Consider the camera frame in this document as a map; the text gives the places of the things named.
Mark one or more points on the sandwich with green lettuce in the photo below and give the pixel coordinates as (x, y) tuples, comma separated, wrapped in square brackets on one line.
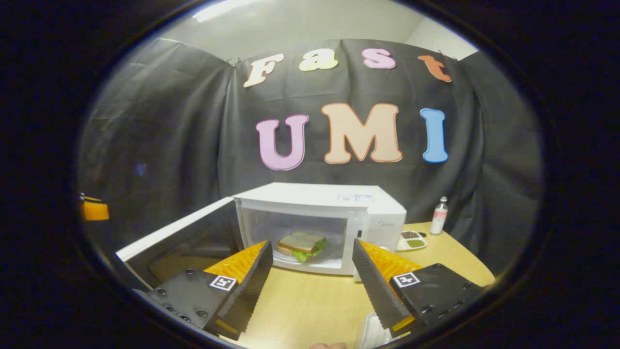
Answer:
[(300, 242)]

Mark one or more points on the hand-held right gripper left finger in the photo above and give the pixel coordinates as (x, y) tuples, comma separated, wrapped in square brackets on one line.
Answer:
[(242, 295)]

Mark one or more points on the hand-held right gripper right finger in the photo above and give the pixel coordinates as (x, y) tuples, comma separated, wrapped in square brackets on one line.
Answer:
[(375, 291)]

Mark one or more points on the black backdrop cloth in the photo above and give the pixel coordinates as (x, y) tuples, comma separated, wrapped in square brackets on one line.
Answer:
[(169, 145)]

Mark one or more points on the white divided condiment dish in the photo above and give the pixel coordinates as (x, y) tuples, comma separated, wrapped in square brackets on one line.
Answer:
[(411, 241)]

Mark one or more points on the white microwave oven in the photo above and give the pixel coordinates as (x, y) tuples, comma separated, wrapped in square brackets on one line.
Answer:
[(310, 196)]

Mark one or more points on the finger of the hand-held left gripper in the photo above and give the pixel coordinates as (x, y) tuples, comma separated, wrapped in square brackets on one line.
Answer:
[(94, 211)]

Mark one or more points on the white plastic tray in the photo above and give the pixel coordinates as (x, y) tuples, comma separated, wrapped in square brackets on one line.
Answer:
[(370, 334)]

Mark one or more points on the clear bottle with pink label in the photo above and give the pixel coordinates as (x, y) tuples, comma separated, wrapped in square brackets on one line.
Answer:
[(439, 218)]

